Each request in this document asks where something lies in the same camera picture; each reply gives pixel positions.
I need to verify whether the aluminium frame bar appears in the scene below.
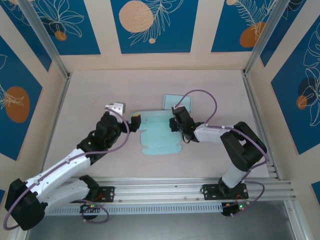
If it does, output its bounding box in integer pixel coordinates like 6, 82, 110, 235
9, 226, 33, 240
283, 199, 310, 240

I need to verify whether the blue poster with flower outline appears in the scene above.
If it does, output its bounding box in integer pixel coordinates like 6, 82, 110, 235
271, 23, 320, 156

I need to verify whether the grey slotted cable duct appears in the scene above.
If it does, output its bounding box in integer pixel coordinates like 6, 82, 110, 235
46, 201, 224, 217

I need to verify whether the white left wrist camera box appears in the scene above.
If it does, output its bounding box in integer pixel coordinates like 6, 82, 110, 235
104, 101, 127, 116

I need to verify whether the aluminium corner post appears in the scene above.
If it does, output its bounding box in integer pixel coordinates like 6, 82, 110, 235
243, 0, 290, 76
18, 0, 72, 79

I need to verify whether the blue poster with fern leaf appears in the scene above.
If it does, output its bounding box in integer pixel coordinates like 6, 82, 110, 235
211, 0, 281, 53

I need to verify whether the grey metal panel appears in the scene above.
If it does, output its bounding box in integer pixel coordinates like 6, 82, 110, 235
24, 201, 295, 240

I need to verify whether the blue poster with peach circle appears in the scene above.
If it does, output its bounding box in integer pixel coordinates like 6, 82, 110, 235
110, 0, 200, 55

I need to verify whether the blue poster with orange circle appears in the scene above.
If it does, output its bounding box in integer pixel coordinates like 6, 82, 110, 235
0, 34, 44, 161

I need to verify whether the wide aluminium base beam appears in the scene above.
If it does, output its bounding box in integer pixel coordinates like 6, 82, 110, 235
44, 176, 298, 206

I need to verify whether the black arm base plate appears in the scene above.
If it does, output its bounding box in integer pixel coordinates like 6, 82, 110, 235
201, 183, 250, 201
72, 185, 116, 204

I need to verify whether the light teal paper box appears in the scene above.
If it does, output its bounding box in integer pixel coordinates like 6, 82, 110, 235
129, 109, 183, 157
162, 94, 193, 117

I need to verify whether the black controller board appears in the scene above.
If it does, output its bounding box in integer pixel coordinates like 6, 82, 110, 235
79, 202, 102, 215
221, 201, 248, 218

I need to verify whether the aluminium side rail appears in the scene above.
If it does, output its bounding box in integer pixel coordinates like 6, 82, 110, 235
241, 69, 280, 180
37, 72, 73, 181

